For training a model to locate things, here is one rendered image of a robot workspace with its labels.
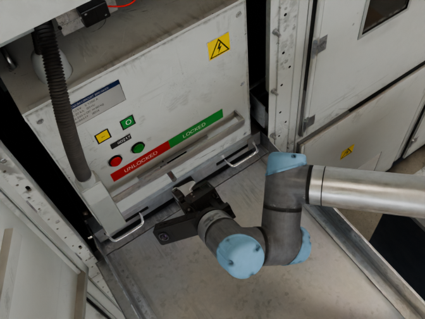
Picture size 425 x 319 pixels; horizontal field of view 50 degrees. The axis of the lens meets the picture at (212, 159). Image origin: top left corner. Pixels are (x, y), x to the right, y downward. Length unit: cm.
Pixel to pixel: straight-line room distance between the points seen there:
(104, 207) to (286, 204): 38
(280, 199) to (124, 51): 41
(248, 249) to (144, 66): 40
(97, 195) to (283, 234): 38
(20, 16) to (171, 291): 77
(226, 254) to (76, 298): 57
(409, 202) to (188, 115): 53
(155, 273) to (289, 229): 48
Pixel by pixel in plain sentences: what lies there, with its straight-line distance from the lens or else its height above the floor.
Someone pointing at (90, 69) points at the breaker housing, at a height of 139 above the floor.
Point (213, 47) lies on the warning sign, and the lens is 100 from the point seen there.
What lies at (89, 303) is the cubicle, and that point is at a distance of 146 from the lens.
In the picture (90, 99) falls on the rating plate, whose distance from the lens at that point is 91.
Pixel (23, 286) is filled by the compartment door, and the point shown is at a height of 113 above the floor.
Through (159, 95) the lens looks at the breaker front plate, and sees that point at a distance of 99.
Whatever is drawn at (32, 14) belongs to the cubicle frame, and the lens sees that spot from 72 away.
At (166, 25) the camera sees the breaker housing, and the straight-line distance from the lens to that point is 95.
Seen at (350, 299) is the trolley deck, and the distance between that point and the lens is 121.
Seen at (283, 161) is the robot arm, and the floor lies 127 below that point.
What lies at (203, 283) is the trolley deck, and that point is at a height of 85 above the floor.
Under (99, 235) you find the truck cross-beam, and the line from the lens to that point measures 126.
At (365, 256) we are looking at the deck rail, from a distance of 125.
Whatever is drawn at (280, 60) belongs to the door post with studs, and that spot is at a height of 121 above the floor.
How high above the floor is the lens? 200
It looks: 57 degrees down
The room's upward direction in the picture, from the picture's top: 10 degrees counter-clockwise
